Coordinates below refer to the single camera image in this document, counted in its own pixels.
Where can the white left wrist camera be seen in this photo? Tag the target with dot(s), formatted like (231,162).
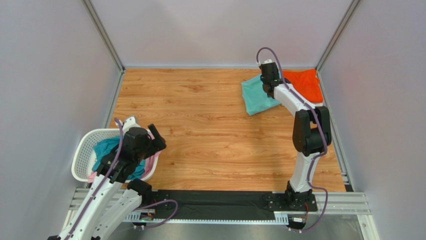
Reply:
(129,123)

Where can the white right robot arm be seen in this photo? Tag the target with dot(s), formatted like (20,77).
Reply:
(311,137)

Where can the pink t-shirt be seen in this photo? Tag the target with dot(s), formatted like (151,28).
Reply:
(102,135)

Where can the aluminium frame post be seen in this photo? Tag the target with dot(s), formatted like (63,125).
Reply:
(352,8)
(92,12)

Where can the light teal t-shirt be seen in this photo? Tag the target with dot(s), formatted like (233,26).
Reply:
(255,99)

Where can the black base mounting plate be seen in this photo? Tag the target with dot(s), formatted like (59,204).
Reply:
(225,205)

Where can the folded orange t-shirt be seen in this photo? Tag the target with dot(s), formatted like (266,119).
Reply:
(307,83)

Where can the dark teal t-shirt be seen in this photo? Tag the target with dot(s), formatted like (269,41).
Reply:
(102,148)

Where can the aluminium frame post right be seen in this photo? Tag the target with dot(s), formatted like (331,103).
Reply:
(352,8)

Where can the aluminium frame post left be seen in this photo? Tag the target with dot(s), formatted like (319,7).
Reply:
(92,12)

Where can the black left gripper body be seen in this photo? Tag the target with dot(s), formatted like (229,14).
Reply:
(149,149)

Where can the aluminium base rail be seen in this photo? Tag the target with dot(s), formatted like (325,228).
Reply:
(334,203)

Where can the white perforated laundry basket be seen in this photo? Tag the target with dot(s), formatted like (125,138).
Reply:
(80,168)

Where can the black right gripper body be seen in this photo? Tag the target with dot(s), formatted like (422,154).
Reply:
(266,87)

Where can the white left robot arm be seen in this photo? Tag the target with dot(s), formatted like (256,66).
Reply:
(119,161)

